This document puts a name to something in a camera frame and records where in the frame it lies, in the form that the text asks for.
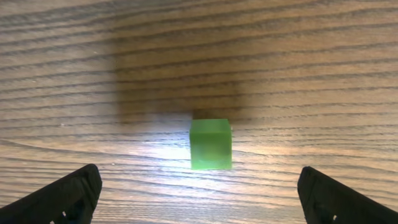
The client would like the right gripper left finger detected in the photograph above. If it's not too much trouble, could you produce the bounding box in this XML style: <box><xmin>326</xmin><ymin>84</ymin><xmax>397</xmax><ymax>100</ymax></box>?
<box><xmin>0</xmin><ymin>163</ymin><xmax>103</xmax><ymax>224</ymax></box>

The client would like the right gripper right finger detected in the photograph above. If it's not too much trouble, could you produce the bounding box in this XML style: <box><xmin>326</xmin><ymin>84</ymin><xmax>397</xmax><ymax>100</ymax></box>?
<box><xmin>297</xmin><ymin>166</ymin><xmax>398</xmax><ymax>224</ymax></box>

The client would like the green cube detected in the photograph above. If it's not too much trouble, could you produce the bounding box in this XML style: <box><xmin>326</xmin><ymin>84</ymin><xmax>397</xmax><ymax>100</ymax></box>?
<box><xmin>188</xmin><ymin>118</ymin><xmax>233</xmax><ymax>171</ymax></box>

